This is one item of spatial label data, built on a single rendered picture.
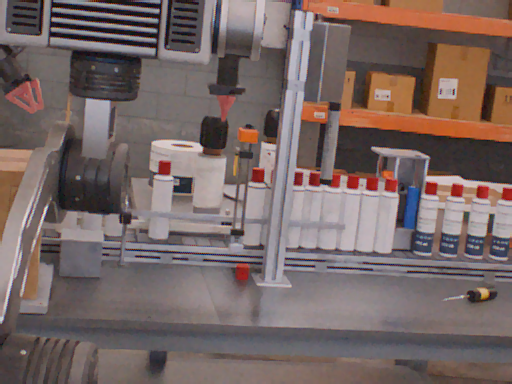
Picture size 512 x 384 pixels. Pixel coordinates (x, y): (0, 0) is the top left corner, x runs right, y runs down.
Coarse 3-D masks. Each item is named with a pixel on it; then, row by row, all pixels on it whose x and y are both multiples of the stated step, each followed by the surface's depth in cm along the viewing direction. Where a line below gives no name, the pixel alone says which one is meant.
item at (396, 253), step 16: (112, 240) 222; (128, 240) 223; (144, 240) 225; (176, 240) 228; (192, 240) 230; (208, 240) 232; (224, 240) 234; (368, 256) 235; (384, 256) 235; (400, 256) 237; (416, 256) 239; (432, 256) 241
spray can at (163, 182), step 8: (160, 160) 226; (160, 168) 224; (168, 168) 224; (160, 176) 224; (168, 176) 225; (160, 184) 224; (168, 184) 224; (160, 192) 224; (168, 192) 225; (152, 200) 226; (160, 200) 224; (168, 200) 225; (152, 208) 226; (160, 208) 225; (168, 208) 226; (152, 224) 226; (160, 224) 225; (168, 224) 227; (152, 232) 226; (160, 232) 226; (160, 240) 226
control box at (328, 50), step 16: (320, 32) 208; (336, 32) 213; (320, 48) 208; (336, 48) 215; (320, 64) 209; (336, 64) 217; (320, 80) 209; (336, 80) 218; (304, 96) 211; (320, 96) 210; (336, 96) 220
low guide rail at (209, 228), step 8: (80, 224) 227; (128, 224) 229; (136, 224) 230; (144, 224) 230; (176, 224) 232; (184, 224) 232; (192, 224) 233; (200, 224) 233; (208, 224) 234; (208, 232) 233; (216, 232) 234; (224, 232) 234
